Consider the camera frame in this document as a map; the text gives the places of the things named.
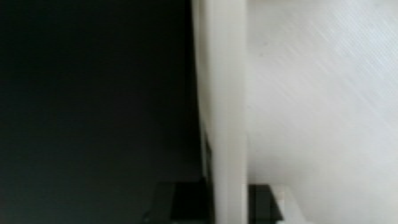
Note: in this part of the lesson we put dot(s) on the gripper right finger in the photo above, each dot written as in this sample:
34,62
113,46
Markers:
272,205

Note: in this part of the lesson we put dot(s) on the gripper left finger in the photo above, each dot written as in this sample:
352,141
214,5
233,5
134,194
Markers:
182,204

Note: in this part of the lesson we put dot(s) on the white square table top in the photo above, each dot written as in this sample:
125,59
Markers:
297,84

